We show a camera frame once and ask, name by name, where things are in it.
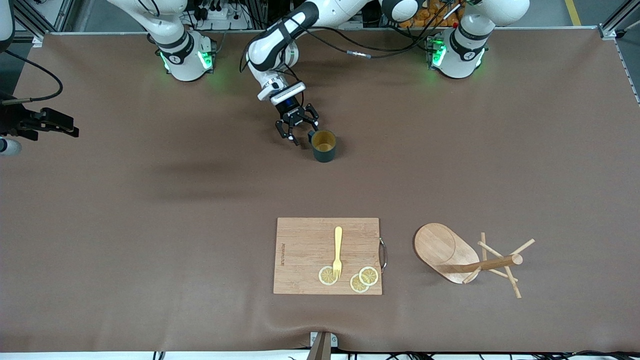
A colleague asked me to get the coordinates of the dark teal cup yellow inside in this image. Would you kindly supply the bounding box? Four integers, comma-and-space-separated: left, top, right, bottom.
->
307, 129, 337, 163

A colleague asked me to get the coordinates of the wooden mug tree rack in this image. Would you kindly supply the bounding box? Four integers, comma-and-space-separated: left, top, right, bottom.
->
413, 222, 536, 300

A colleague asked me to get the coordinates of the yellow plastic fork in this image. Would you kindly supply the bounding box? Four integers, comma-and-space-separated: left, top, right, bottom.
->
332, 226, 344, 281

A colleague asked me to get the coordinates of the white power strip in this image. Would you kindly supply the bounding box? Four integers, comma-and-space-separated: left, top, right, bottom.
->
192, 6, 251, 31

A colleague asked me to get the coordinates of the brown table mat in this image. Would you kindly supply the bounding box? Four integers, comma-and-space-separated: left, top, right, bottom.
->
0, 29, 640, 353

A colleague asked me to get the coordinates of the bag of orange snacks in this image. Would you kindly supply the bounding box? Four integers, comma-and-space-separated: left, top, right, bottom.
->
400, 4, 458, 28

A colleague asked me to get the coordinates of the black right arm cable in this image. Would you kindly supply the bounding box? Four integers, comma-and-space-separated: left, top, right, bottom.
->
0, 50, 64, 105

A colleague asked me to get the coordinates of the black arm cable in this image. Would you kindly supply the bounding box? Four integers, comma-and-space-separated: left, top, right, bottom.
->
0, 50, 64, 105
240, 0, 481, 73

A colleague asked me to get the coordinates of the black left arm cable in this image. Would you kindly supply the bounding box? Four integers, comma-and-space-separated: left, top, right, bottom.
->
240, 0, 481, 73

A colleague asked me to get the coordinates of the aluminium frame profile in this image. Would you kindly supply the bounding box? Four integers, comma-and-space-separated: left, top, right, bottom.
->
598, 0, 640, 41
12, 0, 76, 48

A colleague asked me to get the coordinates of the wooden cutting board metal handle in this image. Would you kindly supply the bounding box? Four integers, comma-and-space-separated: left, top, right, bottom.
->
273, 217, 388, 296

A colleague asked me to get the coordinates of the aluminium camera mast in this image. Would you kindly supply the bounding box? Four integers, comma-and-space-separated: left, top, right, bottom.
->
306, 331, 339, 360

